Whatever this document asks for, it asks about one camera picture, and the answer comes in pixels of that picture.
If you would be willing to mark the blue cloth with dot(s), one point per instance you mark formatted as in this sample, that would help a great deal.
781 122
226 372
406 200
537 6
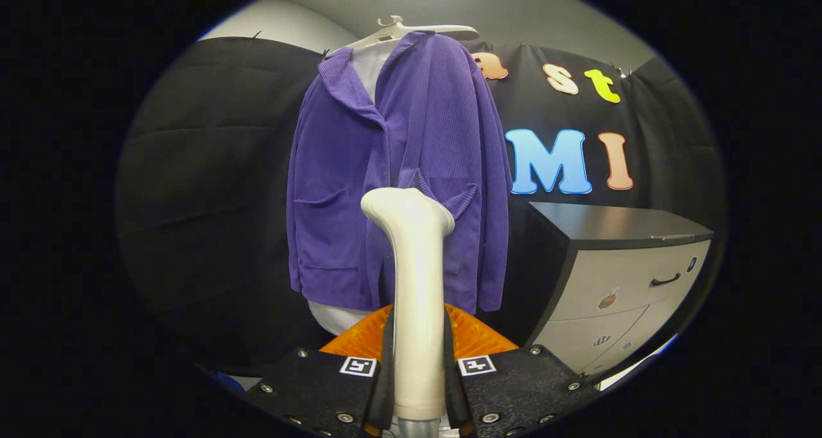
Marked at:
228 381

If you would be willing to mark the grey cabinet with black top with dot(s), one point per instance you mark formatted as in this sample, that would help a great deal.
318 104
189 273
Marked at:
610 284

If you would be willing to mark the white plastic clothes hanger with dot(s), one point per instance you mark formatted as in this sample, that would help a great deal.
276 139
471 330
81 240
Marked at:
398 32

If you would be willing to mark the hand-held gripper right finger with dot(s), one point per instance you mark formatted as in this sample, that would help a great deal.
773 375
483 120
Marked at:
514 386

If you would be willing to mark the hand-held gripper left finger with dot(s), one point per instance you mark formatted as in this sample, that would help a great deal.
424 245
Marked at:
321 393

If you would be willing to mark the white garment steamer head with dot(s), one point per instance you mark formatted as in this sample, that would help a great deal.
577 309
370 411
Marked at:
417 284

